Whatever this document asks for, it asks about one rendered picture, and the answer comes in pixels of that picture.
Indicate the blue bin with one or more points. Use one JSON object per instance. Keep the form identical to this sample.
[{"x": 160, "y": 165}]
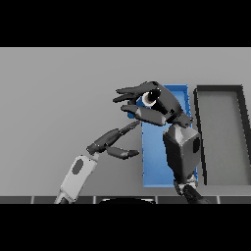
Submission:
[{"x": 153, "y": 153}]

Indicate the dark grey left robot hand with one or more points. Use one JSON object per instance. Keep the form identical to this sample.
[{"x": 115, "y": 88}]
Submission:
[{"x": 108, "y": 140}]

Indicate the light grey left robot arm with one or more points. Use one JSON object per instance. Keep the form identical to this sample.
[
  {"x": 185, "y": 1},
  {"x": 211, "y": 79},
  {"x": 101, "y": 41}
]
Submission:
[{"x": 76, "y": 178}]

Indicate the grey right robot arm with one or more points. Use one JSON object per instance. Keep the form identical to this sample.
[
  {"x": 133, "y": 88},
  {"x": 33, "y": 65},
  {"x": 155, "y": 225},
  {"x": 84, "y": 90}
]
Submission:
[{"x": 183, "y": 153}]

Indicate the dark grey bin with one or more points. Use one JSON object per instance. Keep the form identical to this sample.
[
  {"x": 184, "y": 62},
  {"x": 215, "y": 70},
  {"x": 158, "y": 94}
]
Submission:
[{"x": 224, "y": 137}]

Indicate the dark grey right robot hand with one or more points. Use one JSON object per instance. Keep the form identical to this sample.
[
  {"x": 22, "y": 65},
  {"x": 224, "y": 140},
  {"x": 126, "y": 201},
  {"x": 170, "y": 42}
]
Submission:
[{"x": 165, "y": 101}]

